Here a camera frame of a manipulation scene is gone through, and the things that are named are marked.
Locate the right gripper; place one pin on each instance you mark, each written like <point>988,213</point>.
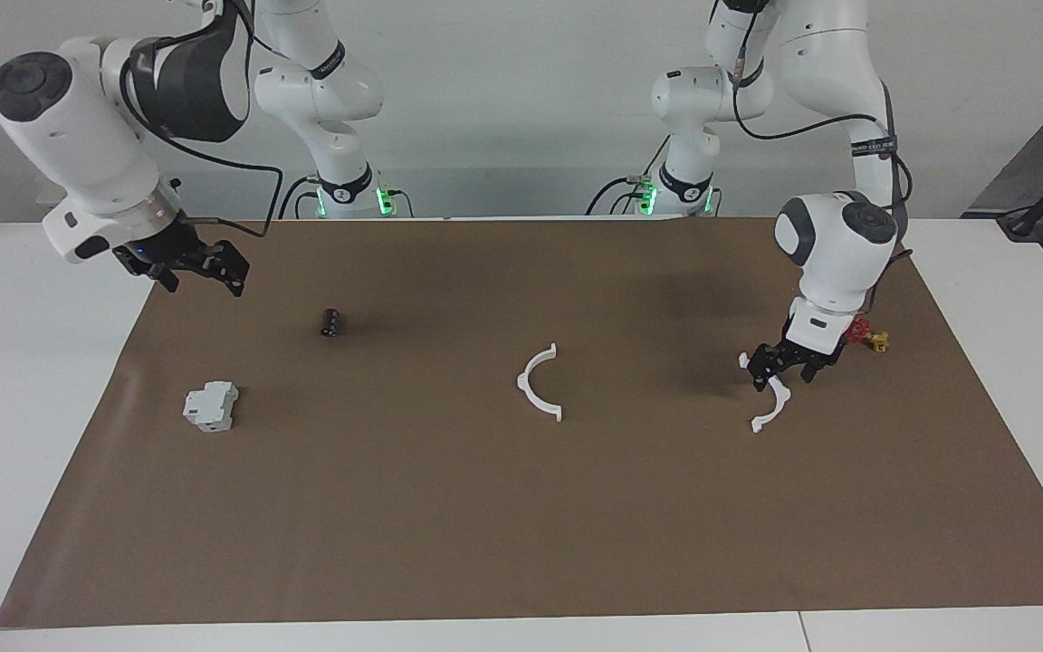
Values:
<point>173,246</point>

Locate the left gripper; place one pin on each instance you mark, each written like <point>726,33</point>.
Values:
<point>808,354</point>

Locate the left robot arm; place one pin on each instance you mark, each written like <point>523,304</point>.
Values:
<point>834,244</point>

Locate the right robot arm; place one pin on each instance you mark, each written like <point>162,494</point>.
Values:
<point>78,136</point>

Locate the red yellow valve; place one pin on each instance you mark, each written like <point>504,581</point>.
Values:
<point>862,331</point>

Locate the white grey circuit breaker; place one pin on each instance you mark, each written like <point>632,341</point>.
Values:
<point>209,406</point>

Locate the small dark cylindrical part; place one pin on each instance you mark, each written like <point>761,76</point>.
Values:
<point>331,322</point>

